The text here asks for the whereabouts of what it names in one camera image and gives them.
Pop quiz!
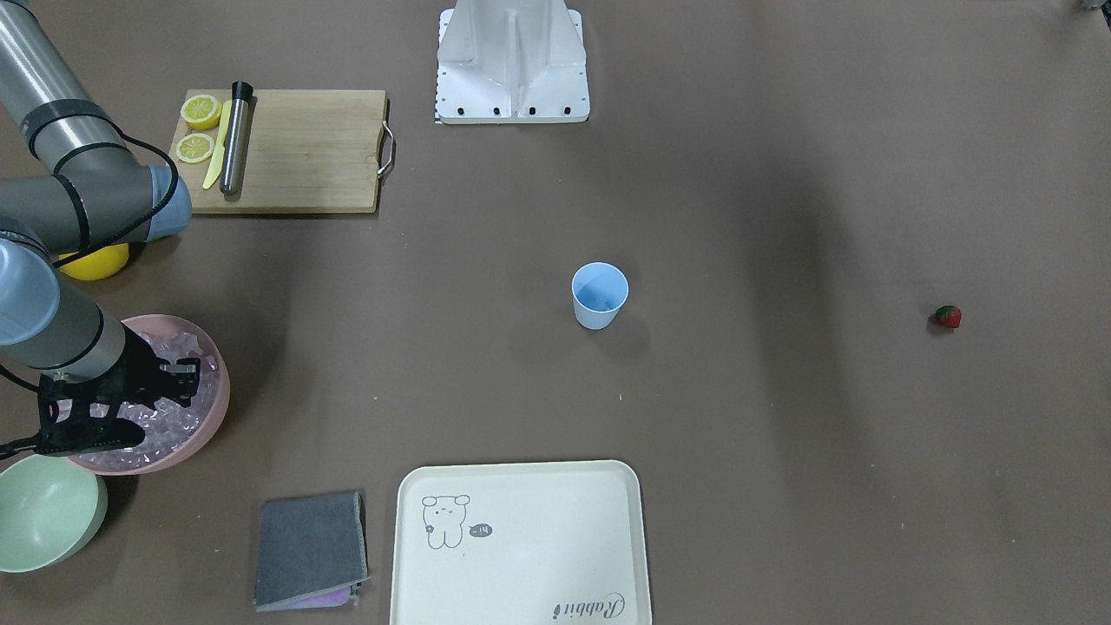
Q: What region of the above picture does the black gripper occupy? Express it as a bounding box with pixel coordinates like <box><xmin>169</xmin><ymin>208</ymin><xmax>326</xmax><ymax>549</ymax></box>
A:
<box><xmin>36</xmin><ymin>327</ymin><xmax>202</xmax><ymax>457</ymax></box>

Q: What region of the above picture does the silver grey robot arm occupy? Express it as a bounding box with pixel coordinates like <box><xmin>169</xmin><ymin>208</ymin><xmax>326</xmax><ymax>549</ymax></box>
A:
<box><xmin>1</xmin><ymin>1</ymin><xmax>200</xmax><ymax>458</ymax></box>

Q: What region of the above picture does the pile of clear ice cubes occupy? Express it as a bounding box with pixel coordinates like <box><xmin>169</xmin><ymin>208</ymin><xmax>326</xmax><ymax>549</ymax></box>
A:
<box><xmin>78</xmin><ymin>331</ymin><xmax>223</xmax><ymax>472</ymax></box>

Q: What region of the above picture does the light blue cup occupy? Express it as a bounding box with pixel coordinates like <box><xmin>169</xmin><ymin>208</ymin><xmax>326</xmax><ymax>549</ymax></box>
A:
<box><xmin>570</xmin><ymin>261</ymin><xmax>628</xmax><ymax>331</ymax></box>

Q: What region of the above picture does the mint green bowl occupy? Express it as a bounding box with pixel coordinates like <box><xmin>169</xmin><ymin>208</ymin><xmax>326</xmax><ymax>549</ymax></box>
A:
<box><xmin>1</xmin><ymin>455</ymin><xmax>108</xmax><ymax>574</ymax></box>

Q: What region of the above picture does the pink bowl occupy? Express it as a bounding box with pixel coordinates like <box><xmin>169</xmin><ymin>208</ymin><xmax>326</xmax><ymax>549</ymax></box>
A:
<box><xmin>67</xmin><ymin>315</ymin><xmax>231</xmax><ymax>476</ymax></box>

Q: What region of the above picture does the whole lemon near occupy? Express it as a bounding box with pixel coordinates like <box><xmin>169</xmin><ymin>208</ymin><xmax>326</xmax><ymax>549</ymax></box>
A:
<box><xmin>60</xmin><ymin>244</ymin><xmax>131</xmax><ymax>282</ymax></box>

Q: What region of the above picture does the grey folded cloth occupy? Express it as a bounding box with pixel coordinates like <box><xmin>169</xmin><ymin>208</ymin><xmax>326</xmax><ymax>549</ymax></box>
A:
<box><xmin>253</xmin><ymin>490</ymin><xmax>369</xmax><ymax>613</ymax></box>

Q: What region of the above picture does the yellow plastic knife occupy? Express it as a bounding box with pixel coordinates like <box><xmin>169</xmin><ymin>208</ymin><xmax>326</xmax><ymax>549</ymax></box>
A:
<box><xmin>202</xmin><ymin>100</ymin><xmax>233</xmax><ymax>190</ymax></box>

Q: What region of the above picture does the lemon half lower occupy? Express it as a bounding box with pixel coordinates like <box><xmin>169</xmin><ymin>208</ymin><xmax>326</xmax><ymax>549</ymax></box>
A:
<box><xmin>176</xmin><ymin>132</ymin><xmax>216</xmax><ymax>165</ymax></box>

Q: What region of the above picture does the lemon half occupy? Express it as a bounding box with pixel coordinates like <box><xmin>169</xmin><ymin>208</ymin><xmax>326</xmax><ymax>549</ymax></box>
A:
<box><xmin>180</xmin><ymin>94</ymin><xmax>223</xmax><ymax>131</ymax></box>
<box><xmin>176</xmin><ymin>132</ymin><xmax>216</xmax><ymax>165</ymax></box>

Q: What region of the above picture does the wooden cutting board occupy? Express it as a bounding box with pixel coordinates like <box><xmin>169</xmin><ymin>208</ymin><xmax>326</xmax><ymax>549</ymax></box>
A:
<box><xmin>178</xmin><ymin>89</ymin><xmax>396</xmax><ymax>216</ymax></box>

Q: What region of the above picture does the steel muddler rod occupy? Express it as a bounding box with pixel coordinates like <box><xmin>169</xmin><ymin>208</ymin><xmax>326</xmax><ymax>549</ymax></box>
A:
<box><xmin>220</xmin><ymin>82</ymin><xmax>254</xmax><ymax>196</ymax></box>

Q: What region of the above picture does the lemon half upper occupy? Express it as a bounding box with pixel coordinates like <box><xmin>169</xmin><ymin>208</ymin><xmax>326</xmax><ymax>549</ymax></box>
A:
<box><xmin>180</xmin><ymin>94</ymin><xmax>223</xmax><ymax>131</ymax></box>

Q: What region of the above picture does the cream rabbit tray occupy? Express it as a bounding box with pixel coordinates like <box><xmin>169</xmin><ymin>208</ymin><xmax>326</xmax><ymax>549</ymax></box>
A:
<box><xmin>390</xmin><ymin>458</ymin><xmax>654</xmax><ymax>624</ymax></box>

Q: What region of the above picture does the red strawberry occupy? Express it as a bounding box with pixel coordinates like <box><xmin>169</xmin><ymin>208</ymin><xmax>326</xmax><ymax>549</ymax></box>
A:
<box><xmin>930</xmin><ymin>305</ymin><xmax>962</xmax><ymax>331</ymax></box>

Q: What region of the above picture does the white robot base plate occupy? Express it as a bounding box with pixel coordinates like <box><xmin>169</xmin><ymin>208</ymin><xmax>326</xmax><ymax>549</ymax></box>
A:
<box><xmin>434</xmin><ymin>1</ymin><xmax>591</xmax><ymax>124</ymax></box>

